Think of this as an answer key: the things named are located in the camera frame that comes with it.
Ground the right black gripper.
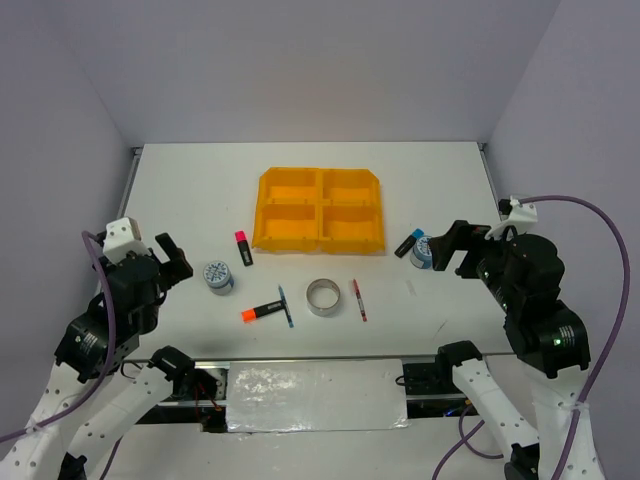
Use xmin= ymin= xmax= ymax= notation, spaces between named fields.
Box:
xmin=426 ymin=215 xmax=519 ymax=305

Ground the blue cap black highlighter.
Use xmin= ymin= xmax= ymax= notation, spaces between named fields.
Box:
xmin=394 ymin=229 xmax=424 ymax=258

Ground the pink cap black highlighter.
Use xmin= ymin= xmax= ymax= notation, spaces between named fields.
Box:
xmin=235 ymin=230 xmax=253 ymax=267

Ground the orange cap black highlighter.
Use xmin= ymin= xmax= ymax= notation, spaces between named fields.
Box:
xmin=241 ymin=301 xmax=284 ymax=323

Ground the red pen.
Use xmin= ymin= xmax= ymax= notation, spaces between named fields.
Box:
xmin=352 ymin=279 xmax=368 ymax=323

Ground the silver clear tape roll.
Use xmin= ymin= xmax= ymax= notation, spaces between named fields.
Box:
xmin=305 ymin=278 xmax=342 ymax=317

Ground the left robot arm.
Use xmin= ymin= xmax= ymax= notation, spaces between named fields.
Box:
xmin=1 ymin=232 xmax=196 ymax=479

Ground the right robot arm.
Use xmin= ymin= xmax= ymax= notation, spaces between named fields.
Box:
xmin=428 ymin=220 xmax=604 ymax=479

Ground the yellow four-compartment organizer tray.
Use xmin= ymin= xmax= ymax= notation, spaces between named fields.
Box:
xmin=252 ymin=167 xmax=386 ymax=255

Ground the blue pen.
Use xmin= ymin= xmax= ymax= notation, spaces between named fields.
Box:
xmin=278 ymin=284 xmax=294 ymax=328

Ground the silver foil covered panel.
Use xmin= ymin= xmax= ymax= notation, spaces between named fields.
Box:
xmin=226 ymin=359 xmax=408 ymax=433

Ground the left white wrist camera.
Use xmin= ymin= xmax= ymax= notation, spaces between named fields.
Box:
xmin=102 ymin=217 xmax=150 ymax=264

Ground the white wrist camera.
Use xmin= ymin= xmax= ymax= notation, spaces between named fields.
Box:
xmin=102 ymin=217 xmax=150 ymax=264
xmin=485 ymin=196 xmax=538 ymax=240

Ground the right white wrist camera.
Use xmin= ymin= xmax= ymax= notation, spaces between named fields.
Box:
xmin=485 ymin=196 xmax=538 ymax=240

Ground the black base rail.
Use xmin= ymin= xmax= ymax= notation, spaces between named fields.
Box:
xmin=140 ymin=357 xmax=470 ymax=434

